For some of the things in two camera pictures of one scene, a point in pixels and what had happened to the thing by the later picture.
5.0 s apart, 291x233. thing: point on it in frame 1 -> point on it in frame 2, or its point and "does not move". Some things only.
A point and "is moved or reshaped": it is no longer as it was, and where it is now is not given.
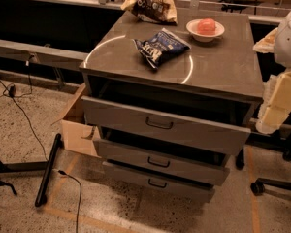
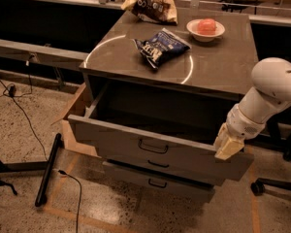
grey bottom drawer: x=158 y=183 does not move
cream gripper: x=289 y=43 -> x=242 y=124
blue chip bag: x=161 y=48 does not move
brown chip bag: x=150 y=7 does not move
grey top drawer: x=129 y=119 is moved or reshaped
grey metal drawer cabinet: x=171 y=104 does not move
